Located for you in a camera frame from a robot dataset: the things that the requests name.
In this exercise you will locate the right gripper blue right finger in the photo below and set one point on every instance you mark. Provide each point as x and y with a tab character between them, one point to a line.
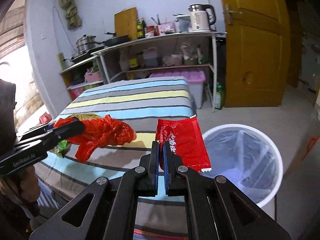
171	162

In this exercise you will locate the white trash bin with liner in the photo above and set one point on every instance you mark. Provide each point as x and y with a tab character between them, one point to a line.
248	158

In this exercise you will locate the striped tablecloth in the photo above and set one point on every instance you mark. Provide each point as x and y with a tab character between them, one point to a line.
138	103

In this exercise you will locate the person's left hand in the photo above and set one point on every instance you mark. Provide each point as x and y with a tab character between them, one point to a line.
29	185

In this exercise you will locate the black frying pan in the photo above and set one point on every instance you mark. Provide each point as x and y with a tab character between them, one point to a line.
115	40

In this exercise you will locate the pink plastic basket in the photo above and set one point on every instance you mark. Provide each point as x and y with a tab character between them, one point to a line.
92	77

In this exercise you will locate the pink utensil box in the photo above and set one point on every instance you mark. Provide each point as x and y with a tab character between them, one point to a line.
167	28

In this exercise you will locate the red plastic bag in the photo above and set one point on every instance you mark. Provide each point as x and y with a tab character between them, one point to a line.
99	133

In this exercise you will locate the yellow snack wrapper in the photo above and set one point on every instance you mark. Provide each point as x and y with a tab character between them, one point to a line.
84	116

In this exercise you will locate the white metal shelf rack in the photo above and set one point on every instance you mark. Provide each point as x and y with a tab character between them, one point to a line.
139	59

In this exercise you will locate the wooden cutting board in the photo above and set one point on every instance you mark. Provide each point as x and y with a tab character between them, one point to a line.
125	23

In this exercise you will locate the green snack wrapper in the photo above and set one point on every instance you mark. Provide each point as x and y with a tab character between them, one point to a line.
61	149

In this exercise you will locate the clear plastic container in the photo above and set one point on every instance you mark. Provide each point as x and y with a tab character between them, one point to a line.
184	23

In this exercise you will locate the grey plastic jug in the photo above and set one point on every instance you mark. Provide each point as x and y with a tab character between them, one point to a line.
151	57

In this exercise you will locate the dark sauce bottle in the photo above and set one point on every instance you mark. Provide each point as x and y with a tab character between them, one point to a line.
141	28

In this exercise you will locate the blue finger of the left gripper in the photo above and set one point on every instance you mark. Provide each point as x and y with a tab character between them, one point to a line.
66	131

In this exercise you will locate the red snack wrapper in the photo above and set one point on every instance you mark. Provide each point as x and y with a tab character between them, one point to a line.
185	139

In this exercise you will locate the stainless steel pot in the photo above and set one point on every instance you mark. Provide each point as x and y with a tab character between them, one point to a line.
85	43

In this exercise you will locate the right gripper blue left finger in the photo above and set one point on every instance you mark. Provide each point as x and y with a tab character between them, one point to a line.
154	168

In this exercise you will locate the yellow wooden door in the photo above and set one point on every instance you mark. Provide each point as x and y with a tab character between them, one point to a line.
257	52

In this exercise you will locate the white electric kettle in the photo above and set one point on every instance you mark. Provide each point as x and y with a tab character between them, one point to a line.
202	17

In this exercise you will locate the green hanging cloth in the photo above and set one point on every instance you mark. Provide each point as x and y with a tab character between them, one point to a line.
71	13

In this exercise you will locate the green plastic bottle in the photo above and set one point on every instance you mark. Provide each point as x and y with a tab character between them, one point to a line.
219	97

